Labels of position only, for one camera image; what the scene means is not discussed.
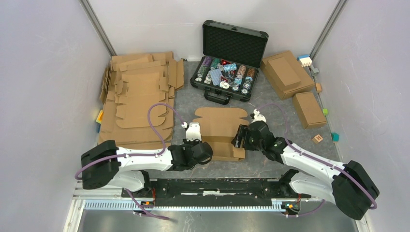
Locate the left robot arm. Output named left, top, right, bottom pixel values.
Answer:
left=75, top=140, right=213, bottom=197

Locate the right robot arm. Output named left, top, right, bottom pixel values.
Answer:
left=231, top=121, right=380, bottom=220

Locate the small folded cardboard box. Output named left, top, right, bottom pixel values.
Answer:
left=292, top=92, right=327, bottom=129

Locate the large folded cardboard box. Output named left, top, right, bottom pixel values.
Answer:
left=260, top=51, right=315, bottom=100

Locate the wooden letter H cube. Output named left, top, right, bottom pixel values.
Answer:
left=312, top=134, right=323, bottom=144

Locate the black poker chip case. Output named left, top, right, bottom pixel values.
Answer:
left=190, top=20, right=269, bottom=105

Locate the small wooden cube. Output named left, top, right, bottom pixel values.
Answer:
left=315, top=83, right=322, bottom=93

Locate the teal cube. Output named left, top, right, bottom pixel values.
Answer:
left=331, top=132, right=339, bottom=143

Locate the stack of flat cardboard blanks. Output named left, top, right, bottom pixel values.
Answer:
left=98, top=52, right=184, bottom=149

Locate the blue white toy block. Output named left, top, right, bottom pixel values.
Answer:
left=297, top=55, right=313, bottom=67

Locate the orange yellow block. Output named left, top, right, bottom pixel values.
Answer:
left=95, top=109, right=103, bottom=133

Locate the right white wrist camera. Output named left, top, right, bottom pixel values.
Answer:
left=250, top=109, right=266, bottom=123

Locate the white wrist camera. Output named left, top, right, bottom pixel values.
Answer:
left=250, top=109, right=266, bottom=123
left=181, top=122, right=202, bottom=142

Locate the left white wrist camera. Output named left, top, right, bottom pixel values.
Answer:
left=181, top=122, right=202, bottom=142

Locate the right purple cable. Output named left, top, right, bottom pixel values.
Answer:
left=256, top=102, right=378, bottom=218

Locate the purple cable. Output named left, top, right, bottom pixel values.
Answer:
left=74, top=102, right=188, bottom=220
left=256, top=102, right=378, bottom=218

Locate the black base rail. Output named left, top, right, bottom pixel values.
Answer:
left=133, top=178, right=310, bottom=207

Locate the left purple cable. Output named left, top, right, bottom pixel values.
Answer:
left=74, top=102, right=188, bottom=220

